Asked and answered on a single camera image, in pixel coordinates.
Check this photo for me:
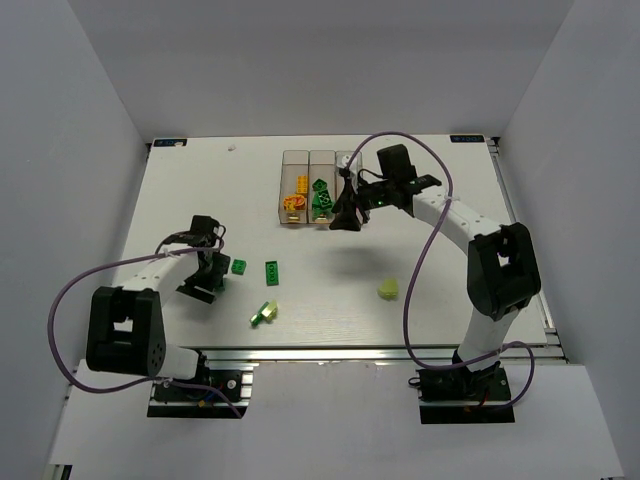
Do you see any orange round lego piece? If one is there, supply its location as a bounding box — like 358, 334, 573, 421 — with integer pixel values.
283, 194, 307, 211

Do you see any blue label sticker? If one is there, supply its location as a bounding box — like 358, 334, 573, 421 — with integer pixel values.
152, 138, 187, 148
449, 134, 485, 143

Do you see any left clear container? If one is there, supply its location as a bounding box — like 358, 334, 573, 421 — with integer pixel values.
278, 150, 309, 225

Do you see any right blue label sticker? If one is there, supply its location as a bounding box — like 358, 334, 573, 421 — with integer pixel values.
449, 134, 485, 143

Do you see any right clear container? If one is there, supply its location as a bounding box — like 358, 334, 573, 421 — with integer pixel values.
334, 170, 368, 228

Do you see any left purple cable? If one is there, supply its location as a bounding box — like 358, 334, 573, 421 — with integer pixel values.
47, 224, 244, 419

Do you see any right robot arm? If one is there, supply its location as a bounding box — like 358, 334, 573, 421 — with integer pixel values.
330, 145, 541, 374

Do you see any purple cable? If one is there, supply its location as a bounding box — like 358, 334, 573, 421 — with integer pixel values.
344, 131, 535, 412
47, 224, 244, 419

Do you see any clear container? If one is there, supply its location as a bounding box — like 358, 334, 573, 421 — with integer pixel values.
334, 170, 368, 228
308, 150, 336, 224
278, 150, 309, 225

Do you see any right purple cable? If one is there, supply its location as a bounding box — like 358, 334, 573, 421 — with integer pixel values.
344, 131, 535, 412

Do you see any middle clear container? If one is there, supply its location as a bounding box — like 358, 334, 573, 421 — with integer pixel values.
308, 150, 336, 224

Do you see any yellow lego brick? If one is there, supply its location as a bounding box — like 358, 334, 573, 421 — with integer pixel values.
295, 175, 309, 196

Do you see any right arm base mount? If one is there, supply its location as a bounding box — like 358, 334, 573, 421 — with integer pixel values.
408, 366, 515, 425

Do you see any green sloped lego brick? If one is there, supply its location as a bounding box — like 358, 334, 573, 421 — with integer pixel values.
312, 178, 327, 192

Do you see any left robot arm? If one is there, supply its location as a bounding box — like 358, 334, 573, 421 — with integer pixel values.
86, 215, 231, 381

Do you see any left blue label sticker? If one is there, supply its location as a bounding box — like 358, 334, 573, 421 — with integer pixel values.
152, 138, 187, 148

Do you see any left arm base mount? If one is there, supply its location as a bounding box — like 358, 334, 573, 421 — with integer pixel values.
147, 362, 254, 419

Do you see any light green sloped lego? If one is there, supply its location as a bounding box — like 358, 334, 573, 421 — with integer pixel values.
377, 277, 399, 300

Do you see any green long lego brick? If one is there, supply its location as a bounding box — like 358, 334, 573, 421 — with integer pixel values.
265, 260, 279, 286

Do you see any green 2x3 lego brick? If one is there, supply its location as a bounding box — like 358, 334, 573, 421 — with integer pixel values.
312, 189, 333, 210

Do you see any green lego plate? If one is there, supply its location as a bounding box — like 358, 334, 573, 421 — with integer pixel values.
250, 302, 269, 328

